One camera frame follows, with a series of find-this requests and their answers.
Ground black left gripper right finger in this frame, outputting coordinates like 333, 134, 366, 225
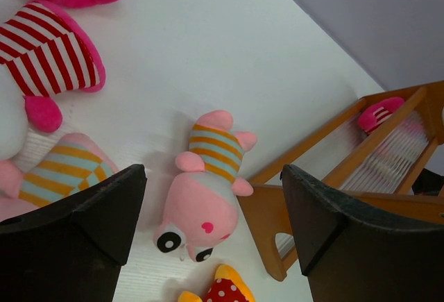
281, 165, 443, 301

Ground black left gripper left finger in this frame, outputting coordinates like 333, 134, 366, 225
1, 165, 146, 301

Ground yellow bear plush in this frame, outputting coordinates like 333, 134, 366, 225
178, 265, 255, 302

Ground pink plush with wheels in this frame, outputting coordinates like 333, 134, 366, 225
154, 110, 257, 262

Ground white glasses plush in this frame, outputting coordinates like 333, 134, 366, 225
1, 0, 118, 160
357, 97, 405, 135

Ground pink plush under left arm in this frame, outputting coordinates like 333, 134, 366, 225
1, 133, 119, 221

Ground wooden toy shelf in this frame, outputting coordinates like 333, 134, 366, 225
240, 81, 443, 281

